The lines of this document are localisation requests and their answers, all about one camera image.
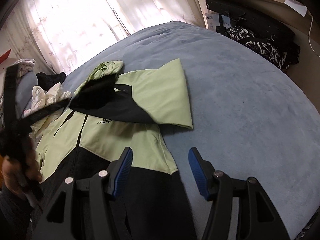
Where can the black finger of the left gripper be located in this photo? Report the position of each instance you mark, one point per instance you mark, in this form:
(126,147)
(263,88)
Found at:
(9,93)

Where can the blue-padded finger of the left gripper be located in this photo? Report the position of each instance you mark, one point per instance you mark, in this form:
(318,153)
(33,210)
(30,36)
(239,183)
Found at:
(42,113)

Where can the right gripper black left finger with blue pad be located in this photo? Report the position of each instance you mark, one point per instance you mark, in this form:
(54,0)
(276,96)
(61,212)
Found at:
(86,202)

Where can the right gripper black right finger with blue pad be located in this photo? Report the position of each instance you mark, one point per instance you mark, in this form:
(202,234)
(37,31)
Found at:
(257,215)

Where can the green and black hooded jacket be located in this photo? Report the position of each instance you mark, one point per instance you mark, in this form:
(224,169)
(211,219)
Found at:
(111,111)

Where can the black white patterned clothes pile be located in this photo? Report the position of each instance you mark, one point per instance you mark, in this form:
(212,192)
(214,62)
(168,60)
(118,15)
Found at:
(264,35)

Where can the person's left hand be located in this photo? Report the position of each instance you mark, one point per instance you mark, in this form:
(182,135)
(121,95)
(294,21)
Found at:
(11,169)

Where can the upper blue grey pillow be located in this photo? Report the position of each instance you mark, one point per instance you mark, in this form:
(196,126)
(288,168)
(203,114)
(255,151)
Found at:
(24,92)

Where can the white patterned folded blanket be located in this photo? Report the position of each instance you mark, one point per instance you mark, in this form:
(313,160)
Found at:
(25,66)

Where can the black garment near curtain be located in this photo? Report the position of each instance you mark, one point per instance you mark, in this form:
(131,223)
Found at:
(46,81)

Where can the white puffer jacket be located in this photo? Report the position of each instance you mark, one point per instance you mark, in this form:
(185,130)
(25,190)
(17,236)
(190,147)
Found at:
(41,99)

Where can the white floral curtain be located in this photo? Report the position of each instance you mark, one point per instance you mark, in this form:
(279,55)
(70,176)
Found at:
(61,35)

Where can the blue grey bed sheet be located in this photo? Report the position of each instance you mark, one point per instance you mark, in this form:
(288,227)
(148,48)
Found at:
(249,118)

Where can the wooden desk shelf unit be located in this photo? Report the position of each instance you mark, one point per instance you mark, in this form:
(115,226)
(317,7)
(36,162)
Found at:
(306,73)

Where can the white paper sheet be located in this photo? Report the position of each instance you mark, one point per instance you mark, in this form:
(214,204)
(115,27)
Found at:
(297,6)

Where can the red wall shelf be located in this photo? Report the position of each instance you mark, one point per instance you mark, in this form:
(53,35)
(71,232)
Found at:
(4,56)

